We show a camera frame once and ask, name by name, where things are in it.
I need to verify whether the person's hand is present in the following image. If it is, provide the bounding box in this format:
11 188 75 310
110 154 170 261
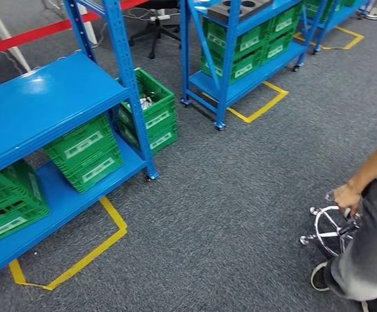
333 183 363 218

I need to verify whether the chrome base stool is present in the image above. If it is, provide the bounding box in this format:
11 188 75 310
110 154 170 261
300 191 363 259

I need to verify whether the blue metal shelf rack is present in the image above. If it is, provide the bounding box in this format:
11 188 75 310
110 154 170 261
179 0 307 131
0 0 160 285
302 0 373 55

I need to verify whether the white part in crate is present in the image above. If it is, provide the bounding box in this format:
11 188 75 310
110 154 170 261
127 95 156 112

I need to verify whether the person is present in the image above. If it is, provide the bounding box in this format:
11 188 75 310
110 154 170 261
310 109 377 312

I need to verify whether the chrome stanchion base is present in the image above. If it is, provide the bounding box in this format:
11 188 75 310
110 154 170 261
357 0 377 21

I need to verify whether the grey foam tray with holes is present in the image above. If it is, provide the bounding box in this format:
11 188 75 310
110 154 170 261
207 0 274 23

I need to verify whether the black office chair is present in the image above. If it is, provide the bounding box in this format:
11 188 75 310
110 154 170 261
128 0 181 60

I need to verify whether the yellow floor tape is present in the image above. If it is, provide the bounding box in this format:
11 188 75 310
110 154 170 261
9 196 128 292

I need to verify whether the red barrier belt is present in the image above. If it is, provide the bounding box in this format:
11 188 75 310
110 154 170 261
0 0 150 60

